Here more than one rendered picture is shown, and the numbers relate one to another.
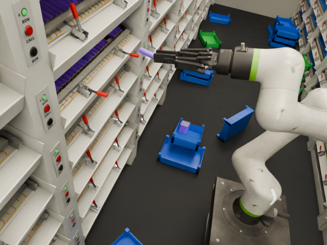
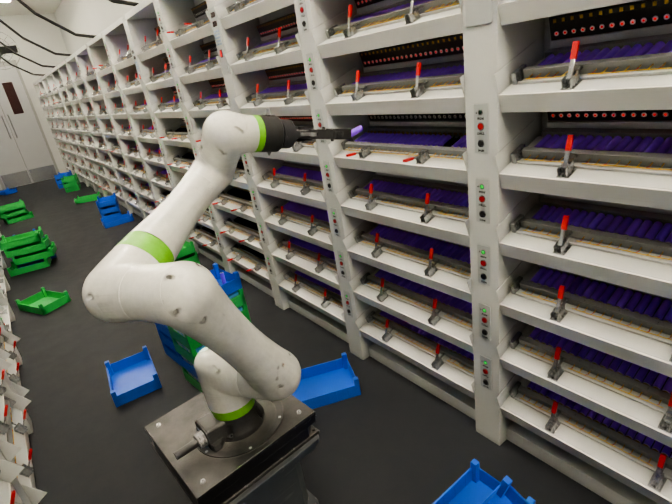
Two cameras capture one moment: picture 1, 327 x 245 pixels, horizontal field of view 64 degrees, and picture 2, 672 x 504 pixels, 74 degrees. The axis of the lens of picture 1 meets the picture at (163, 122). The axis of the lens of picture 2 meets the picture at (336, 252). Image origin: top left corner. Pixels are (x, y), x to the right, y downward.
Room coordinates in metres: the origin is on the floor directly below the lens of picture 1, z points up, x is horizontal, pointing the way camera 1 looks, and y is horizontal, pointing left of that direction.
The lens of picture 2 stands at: (1.64, -0.93, 1.24)
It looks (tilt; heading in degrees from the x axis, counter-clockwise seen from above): 23 degrees down; 136
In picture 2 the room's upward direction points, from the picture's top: 9 degrees counter-clockwise
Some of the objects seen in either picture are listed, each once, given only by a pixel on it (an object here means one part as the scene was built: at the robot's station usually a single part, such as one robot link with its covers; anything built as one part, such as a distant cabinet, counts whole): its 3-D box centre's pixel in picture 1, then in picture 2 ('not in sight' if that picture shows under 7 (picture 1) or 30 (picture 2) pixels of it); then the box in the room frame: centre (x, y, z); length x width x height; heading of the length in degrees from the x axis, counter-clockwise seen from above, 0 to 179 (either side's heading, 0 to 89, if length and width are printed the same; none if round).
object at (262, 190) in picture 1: (258, 191); (228, 378); (0.69, -0.48, 0.51); 0.16 x 0.13 x 0.19; 22
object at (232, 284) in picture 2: not in sight; (199, 288); (-0.05, -0.14, 0.44); 0.30 x 0.20 x 0.08; 87
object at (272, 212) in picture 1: (261, 211); (218, 424); (0.67, -0.54, 0.39); 0.26 x 0.15 x 0.06; 83
